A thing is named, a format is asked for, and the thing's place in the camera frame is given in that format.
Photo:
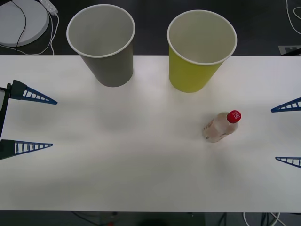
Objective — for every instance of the round white disc base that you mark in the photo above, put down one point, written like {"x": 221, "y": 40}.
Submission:
{"x": 14, "y": 21}

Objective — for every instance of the clear bottle with red cap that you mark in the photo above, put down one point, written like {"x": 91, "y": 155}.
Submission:
{"x": 218, "y": 129}

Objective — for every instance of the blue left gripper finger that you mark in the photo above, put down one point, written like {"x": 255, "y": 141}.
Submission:
{"x": 9, "y": 148}
{"x": 18, "y": 90}

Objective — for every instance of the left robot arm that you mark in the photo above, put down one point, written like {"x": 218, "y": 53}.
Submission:
{"x": 1, "y": 99}

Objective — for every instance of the grey plastic waste bin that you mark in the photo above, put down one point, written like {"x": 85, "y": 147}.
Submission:
{"x": 110, "y": 70}

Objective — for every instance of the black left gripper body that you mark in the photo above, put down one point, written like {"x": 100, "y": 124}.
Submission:
{"x": 4, "y": 115}

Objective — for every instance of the grey floor socket box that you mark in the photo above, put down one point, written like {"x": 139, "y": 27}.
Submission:
{"x": 290, "y": 50}

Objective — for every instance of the yellow-green plastic waste bin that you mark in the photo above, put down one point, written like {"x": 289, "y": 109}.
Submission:
{"x": 188, "y": 75}

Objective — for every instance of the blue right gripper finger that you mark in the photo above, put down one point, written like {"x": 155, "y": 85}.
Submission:
{"x": 290, "y": 104}
{"x": 291, "y": 162}

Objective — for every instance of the white power strip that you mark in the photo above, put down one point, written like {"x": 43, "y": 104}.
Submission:
{"x": 49, "y": 5}

